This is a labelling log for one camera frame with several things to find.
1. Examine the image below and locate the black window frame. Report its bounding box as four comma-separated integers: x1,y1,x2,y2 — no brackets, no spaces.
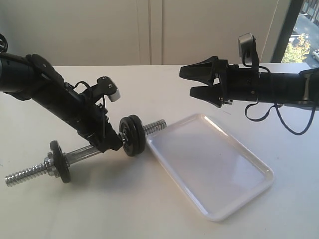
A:
270,0,304,63

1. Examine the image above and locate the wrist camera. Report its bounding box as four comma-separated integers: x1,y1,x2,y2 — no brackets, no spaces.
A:
238,32,260,69
94,76,121,102

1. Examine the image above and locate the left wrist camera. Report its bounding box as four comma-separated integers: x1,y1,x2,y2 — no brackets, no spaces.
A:
94,76,121,102

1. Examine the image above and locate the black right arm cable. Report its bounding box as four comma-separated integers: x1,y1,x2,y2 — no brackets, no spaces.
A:
244,64,315,135

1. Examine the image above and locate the chrome threaded dumbbell bar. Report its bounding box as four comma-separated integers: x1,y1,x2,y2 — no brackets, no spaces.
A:
4,119,167,187

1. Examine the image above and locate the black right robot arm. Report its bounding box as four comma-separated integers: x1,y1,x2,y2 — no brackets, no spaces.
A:
179,56,319,110

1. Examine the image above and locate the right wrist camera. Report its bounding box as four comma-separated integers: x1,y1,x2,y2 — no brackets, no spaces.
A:
238,32,260,69

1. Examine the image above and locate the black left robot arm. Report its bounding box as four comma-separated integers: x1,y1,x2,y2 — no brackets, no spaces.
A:
0,35,123,152

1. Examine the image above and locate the black weight plate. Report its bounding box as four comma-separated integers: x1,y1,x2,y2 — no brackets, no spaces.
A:
129,115,146,155
49,140,71,184

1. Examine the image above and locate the white rectangular plastic tray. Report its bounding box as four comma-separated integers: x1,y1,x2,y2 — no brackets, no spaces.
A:
147,114,275,222

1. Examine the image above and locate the black weight plate far end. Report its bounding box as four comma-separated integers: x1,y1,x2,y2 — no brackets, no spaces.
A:
119,115,140,157

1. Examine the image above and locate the chrome collar nut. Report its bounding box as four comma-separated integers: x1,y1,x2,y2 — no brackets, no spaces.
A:
44,151,56,177

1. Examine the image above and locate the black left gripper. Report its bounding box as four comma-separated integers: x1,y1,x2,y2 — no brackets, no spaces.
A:
72,99,123,152

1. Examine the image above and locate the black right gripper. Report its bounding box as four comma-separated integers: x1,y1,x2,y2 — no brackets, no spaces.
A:
179,56,259,108

